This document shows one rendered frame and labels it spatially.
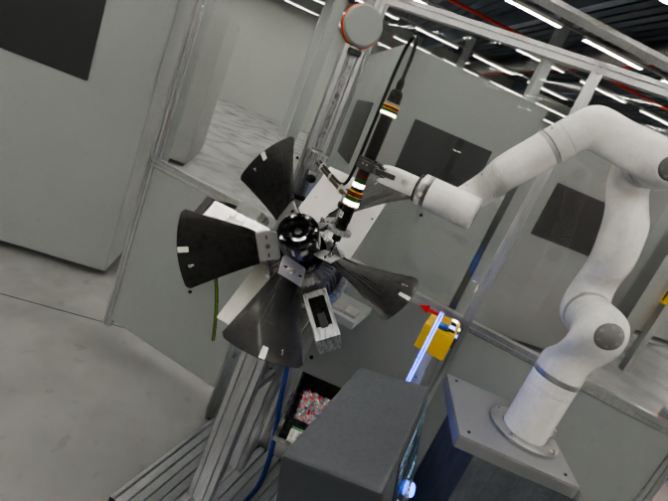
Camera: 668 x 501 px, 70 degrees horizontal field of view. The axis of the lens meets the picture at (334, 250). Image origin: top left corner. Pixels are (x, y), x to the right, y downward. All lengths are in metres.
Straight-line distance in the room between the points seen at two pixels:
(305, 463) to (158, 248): 2.18
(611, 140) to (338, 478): 0.98
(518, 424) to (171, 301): 1.82
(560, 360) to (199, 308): 1.75
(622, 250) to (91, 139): 2.80
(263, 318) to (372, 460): 0.76
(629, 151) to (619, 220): 0.16
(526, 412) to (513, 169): 0.63
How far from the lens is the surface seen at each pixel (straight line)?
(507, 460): 1.33
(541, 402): 1.38
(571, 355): 1.32
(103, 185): 3.26
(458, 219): 1.21
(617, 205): 1.32
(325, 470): 0.52
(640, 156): 1.23
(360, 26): 1.97
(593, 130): 1.25
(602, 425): 2.16
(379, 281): 1.29
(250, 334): 1.24
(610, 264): 1.30
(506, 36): 2.02
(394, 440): 0.58
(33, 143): 3.37
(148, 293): 2.72
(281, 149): 1.51
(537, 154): 1.22
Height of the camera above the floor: 1.56
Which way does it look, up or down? 16 degrees down
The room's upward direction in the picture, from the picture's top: 23 degrees clockwise
